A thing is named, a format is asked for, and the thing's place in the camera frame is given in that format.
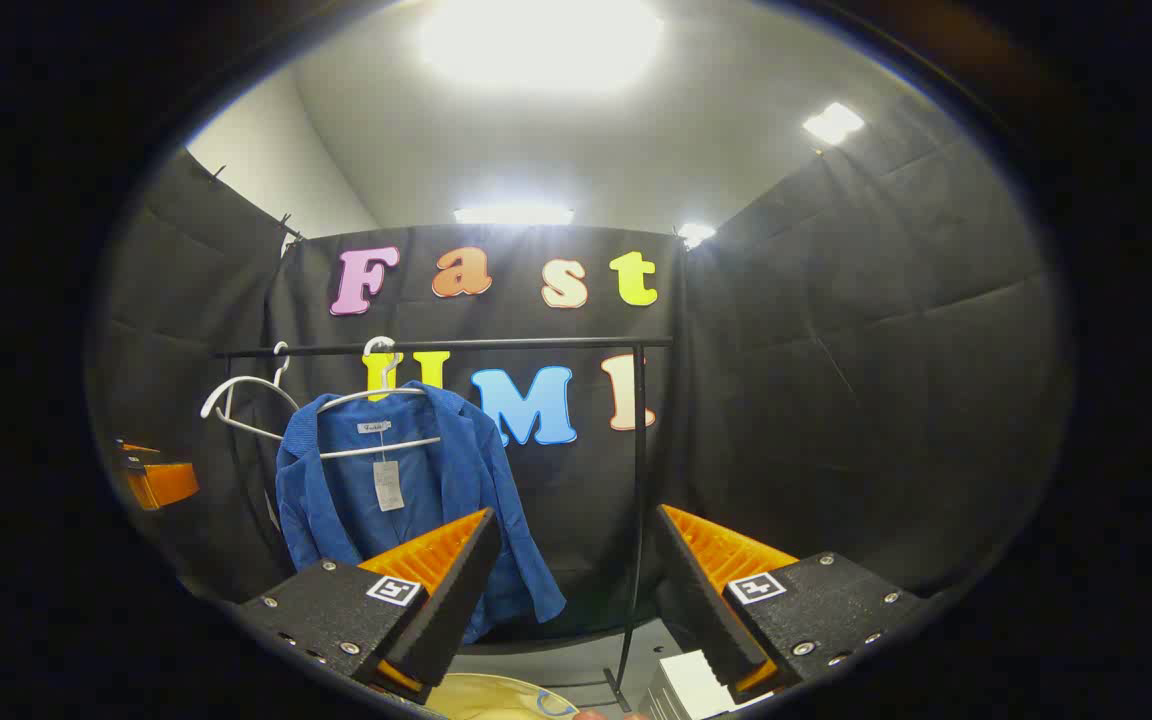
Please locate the beige round laundry hamper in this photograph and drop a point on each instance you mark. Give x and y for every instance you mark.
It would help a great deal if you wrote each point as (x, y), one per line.
(486, 700)

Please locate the small ceiling light panel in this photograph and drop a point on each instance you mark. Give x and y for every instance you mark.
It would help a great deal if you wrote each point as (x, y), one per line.
(696, 233)
(833, 122)
(513, 215)

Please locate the white ridged box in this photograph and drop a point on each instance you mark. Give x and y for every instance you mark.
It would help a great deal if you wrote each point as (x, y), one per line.
(691, 685)

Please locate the large ceiling light panel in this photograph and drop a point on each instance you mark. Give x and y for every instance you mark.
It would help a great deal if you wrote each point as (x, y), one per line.
(541, 40)

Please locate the black metal garment rack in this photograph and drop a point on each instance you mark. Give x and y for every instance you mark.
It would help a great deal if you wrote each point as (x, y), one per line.
(536, 345)

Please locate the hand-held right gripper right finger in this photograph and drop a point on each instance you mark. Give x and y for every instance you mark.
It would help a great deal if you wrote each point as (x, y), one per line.
(701, 600)

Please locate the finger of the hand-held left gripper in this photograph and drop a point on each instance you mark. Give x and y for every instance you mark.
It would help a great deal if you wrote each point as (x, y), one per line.
(164, 482)

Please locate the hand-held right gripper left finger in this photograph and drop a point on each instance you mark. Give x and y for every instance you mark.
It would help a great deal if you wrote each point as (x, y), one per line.
(456, 610)

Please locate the black backdrop cloth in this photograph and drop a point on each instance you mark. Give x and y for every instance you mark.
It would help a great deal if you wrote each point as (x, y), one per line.
(836, 350)

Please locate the white plastic clothes hanger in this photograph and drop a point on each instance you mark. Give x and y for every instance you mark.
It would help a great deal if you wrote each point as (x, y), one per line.
(248, 379)
(373, 396)

